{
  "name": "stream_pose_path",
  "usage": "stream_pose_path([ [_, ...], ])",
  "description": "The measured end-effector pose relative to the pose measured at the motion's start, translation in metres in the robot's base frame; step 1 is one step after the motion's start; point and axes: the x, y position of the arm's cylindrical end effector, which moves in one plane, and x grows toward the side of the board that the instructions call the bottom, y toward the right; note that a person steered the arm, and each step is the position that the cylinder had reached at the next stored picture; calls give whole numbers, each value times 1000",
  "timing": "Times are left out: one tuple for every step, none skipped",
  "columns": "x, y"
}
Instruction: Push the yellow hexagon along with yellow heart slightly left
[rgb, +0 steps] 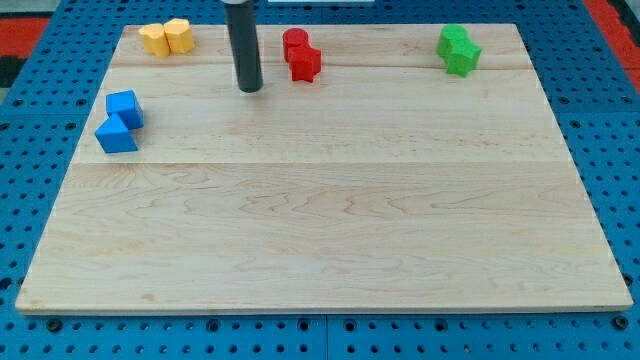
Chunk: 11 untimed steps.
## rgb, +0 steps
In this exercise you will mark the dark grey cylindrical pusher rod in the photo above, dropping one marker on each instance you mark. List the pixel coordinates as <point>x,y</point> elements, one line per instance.
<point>241,26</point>

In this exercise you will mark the yellow hexagon block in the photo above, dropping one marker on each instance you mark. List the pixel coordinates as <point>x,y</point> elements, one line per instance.
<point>179,35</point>

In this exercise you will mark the green star block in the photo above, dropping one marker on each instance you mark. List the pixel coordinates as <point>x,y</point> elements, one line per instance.
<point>462,58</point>

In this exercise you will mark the blue triangle block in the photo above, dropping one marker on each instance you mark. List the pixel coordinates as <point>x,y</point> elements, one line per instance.
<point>114,136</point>

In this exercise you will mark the green cylinder block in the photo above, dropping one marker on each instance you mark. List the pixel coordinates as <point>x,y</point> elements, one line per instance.
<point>450,34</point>

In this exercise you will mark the yellow heart block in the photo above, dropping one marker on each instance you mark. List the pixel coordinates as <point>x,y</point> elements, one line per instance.
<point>154,40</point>

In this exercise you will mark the red cylinder block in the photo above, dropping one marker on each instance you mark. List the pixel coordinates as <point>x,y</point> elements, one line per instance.
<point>293,38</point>

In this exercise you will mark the light wooden board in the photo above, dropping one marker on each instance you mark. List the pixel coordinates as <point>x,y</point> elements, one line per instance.
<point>385,186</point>

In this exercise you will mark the red star block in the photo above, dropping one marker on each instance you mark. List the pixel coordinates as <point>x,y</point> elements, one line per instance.
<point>304,63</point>

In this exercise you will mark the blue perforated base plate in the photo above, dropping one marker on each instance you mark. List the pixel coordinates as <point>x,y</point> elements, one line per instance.
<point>42,117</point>

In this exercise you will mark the blue cube block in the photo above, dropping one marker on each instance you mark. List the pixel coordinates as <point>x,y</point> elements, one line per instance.
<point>125,104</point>

